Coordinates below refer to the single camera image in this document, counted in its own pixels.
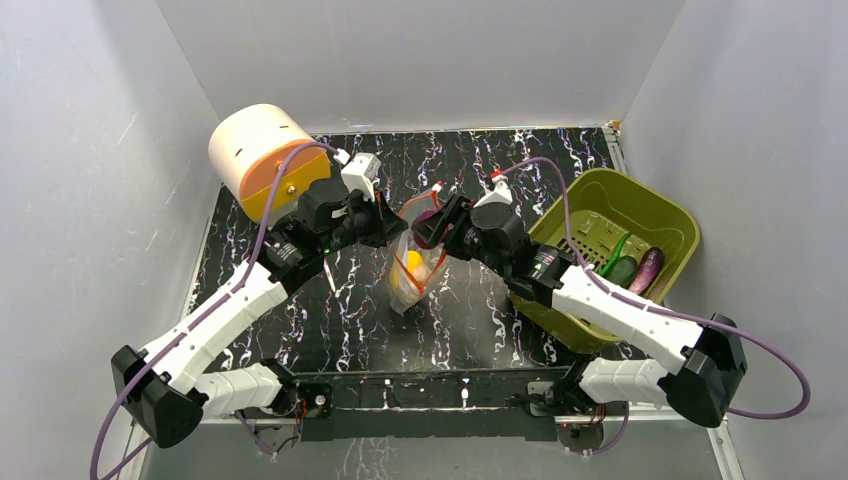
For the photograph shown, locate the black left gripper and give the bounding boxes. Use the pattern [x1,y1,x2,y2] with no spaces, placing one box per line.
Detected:
[321,187,409,257]

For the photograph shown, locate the yellow toy lemon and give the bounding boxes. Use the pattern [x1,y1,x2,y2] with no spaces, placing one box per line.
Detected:
[406,250,426,277]

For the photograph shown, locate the clear orange zip top bag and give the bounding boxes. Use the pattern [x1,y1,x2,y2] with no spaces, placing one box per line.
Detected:
[388,181,448,314]

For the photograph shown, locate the olive green plastic basket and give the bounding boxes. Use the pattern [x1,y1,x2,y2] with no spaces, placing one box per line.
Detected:
[510,168,700,354]

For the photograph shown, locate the green toy bean pod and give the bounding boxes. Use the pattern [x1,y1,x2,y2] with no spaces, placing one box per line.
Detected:
[599,232,632,277]

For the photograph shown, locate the purple toy eggplant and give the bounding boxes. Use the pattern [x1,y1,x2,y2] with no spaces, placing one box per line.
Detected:
[628,247,665,295]

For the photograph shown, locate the pink toy onion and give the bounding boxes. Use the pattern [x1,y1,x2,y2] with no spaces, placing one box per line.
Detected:
[413,210,440,226]

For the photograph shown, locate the dark green toy avocado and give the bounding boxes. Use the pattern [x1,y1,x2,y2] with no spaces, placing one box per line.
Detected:
[603,256,640,288]

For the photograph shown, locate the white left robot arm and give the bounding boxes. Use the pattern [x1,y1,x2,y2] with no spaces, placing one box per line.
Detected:
[111,178,408,448]

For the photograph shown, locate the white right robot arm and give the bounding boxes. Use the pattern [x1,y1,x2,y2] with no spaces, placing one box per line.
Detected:
[411,195,747,428]

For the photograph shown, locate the green white pen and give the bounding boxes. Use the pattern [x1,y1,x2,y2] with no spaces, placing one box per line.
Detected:
[323,258,338,295]

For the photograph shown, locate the white orange cylindrical drum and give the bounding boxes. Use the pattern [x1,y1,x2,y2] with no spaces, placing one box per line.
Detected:
[208,104,331,224]

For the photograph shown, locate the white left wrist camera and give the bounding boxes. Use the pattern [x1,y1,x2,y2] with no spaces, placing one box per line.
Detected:
[341,153,381,202]

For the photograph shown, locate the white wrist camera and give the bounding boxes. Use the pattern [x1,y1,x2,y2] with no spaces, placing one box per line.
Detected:
[341,153,381,202]
[473,175,513,209]

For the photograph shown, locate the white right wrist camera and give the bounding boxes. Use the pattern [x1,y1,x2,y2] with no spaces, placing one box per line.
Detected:
[473,175,513,209]

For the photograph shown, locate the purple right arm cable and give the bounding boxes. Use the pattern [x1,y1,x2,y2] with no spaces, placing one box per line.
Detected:
[490,157,812,421]

